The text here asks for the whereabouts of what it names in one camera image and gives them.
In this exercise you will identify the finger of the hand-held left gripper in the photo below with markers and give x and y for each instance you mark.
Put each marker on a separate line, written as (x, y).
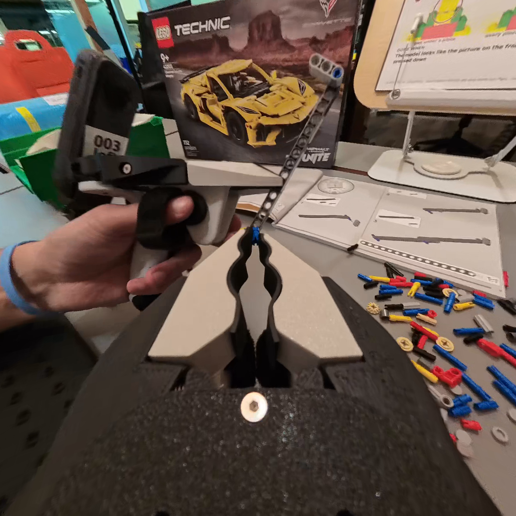
(234, 175)

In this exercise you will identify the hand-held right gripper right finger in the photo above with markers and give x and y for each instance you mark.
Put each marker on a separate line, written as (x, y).
(318, 318)

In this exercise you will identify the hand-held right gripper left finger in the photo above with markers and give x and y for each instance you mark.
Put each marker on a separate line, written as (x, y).
(189, 318)

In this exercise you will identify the blue lego pin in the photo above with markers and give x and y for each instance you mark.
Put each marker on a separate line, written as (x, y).
(254, 236)
(337, 72)

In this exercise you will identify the long grey lego beam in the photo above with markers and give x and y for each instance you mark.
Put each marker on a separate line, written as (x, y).
(327, 98)

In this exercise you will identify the pile of small lego pieces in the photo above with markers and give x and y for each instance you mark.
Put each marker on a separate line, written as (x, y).
(448, 375)

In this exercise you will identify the light grey lego connector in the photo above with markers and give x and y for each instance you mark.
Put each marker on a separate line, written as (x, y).
(322, 64)

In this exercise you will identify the person's left forearm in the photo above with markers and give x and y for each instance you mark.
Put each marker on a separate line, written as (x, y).
(6, 318)

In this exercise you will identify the lego instruction booklet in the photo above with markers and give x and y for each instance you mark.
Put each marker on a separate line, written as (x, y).
(363, 209)

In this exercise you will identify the lego set box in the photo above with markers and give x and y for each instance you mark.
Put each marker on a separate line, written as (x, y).
(242, 48)

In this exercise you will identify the person's left hand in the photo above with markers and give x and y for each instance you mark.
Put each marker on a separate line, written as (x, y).
(80, 262)

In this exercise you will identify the black metal pole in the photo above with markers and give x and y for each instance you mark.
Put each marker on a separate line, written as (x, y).
(119, 36)

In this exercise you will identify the light blue bag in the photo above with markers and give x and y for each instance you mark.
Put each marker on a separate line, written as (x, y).
(32, 117)

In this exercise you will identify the red felt bag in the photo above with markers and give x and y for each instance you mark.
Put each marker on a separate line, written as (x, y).
(32, 68)

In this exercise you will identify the green plastic bin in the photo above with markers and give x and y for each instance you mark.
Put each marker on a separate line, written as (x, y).
(36, 173)

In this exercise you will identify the wooden book stand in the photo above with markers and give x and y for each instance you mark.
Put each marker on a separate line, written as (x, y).
(387, 169)

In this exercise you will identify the blue wristband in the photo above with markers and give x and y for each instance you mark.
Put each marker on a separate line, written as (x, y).
(10, 278)

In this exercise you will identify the printed instruction sheet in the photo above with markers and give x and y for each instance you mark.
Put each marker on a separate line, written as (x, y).
(443, 68)

